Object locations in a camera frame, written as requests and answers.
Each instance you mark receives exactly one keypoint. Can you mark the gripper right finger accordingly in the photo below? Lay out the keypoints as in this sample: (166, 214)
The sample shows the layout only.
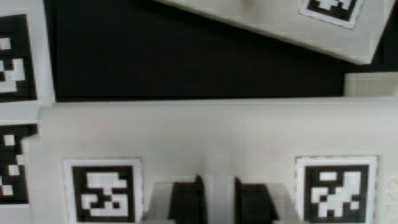
(255, 208)

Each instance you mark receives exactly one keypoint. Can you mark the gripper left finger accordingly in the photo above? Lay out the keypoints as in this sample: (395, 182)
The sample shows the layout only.
(187, 211)

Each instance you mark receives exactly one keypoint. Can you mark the white cabinet door panel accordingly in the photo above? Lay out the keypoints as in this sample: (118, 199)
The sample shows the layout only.
(312, 146)

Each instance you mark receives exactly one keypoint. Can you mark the white cabinet top block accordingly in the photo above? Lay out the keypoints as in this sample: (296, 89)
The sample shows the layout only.
(372, 84)

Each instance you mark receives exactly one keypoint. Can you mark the white flat marker plate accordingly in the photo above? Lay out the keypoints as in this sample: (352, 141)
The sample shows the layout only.
(26, 96)

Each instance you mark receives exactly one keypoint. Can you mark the white small door panel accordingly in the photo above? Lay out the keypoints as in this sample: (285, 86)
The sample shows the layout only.
(335, 26)

